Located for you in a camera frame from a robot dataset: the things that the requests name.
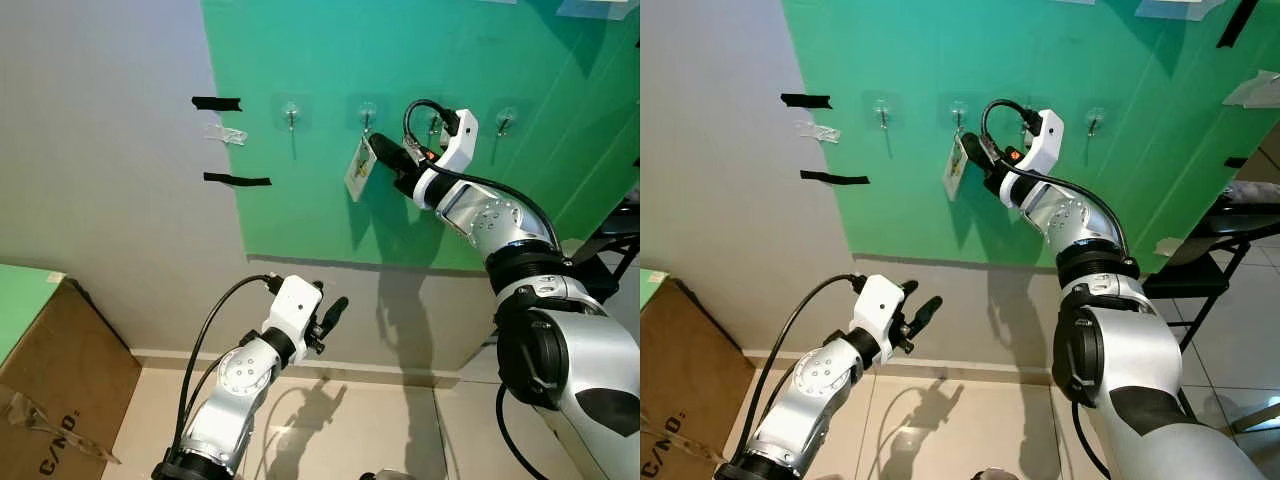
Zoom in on keys with white tag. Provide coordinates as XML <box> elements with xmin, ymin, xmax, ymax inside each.
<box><xmin>343</xmin><ymin>128</ymin><xmax>380</xmax><ymax>204</ymax></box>
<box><xmin>941</xmin><ymin>128</ymin><xmax>970</xmax><ymax>202</ymax></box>

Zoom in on long black tape strip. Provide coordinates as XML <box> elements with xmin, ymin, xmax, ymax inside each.
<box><xmin>799</xmin><ymin>169</ymin><xmax>872</xmax><ymax>188</ymax></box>
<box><xmin>202</xmin><ymin>171</ymin><xmax>273</xmax><ymax>189</ymax></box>

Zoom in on black folding chair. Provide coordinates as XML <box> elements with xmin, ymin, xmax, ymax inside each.
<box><xmin>1140</xmin><ymin>178</ymin><xmax>1280</xmax><ymax>353</ymax></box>
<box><xmin>558</xmin><ymin>193</ymin><xmax>641</xmax><ymax>304</ymax></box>

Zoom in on brown cardboard box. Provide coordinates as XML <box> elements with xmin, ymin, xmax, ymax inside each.
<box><xmin>0</xmin><ymin>277</ymin><xmax>144</xmax><ymax>480</ymax></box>
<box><xmin>640</xmin><ymin>280</ymin><xmax>758</xmax><ymax>480</ymax></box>

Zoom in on flat clear tape strip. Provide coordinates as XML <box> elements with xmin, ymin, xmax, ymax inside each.
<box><xmin>555</xmin><ymin>0</ymin><xmax>638</xmax><ymax>22</ymax></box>
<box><xmin>1134</xmin><ymin>0</ymin><xmax>1227</xmax><ymax>22</ymax></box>

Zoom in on clear packing tape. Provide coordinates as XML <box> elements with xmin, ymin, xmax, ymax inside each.
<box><xmin>0</xmin><ymin>385</ymin><xmax>123</xmax><ymax>467</ymax></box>
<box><xmin>640</xmin><ymin>410</ymin><xmax>736</xmax><ymax>466</ymax></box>

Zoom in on wide clear tape patch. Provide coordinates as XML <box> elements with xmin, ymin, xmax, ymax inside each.
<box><xmin>1221</xmin><ymin>68</ymin><xmax>1280</xmax><ymax>110</ymax></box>

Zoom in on slanted black tape strip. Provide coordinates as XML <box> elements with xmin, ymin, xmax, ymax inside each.
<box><xmin>1214</xmin><ymin>0</ymin><xmax>1263</xmax><ymax>50</ymax></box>

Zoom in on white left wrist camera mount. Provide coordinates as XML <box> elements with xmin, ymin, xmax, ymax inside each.
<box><xmin>266</xmin><ymin>274</ymin><xmax>324</xmax><ymax>348</ymax></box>
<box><xmin>852</xmin><ymin>274</ymin><xmax>907</xmax><ymax>348</ymax></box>

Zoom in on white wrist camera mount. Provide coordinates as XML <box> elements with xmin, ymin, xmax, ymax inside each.
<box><xmin>1020</xmin><ymin>108</ymin><xmax>1066</xmax><ymax>177</ymax></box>
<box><xmin>434</xmin><ymin>109</ymin><xmax>480</xmax><ymax>177</ymax></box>
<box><xmin>266</xmin><ymin>274</ymin><xmax>324</xmax><ymax>348</ymax></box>
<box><xmin>852</xmin><ymin>274</ymin><xmax>907</xmax><ymax>348</ymax></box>

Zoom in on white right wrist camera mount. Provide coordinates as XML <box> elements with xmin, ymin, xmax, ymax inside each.
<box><xmin>1020</xmin><ymin>108</ymin><xmax>1066</xmax><ymax>177</ymax></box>
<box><xmin>434</xmin><ymin>109</ymin><xmax>480</xmax><ymax>177</ymax></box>

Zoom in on large green wall board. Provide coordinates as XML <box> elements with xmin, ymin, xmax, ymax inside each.
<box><xmin>199</xmin><ymin>0</ymin><xmax>641</xmax><ymax>274</ymax></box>
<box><xmin>779</xmin><ymin>0</ymin><xmax>1280</xmax><ymax>271</ymax></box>

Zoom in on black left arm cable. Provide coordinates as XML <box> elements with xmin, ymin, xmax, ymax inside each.
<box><xmin>170</xmin><ymin>273</ymin><xmax>281</xmax><ymax>476</ymax></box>
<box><xmin>733</xmin><ymin>273</ymin><xmax>867</xmax><ymax>471</ymax></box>

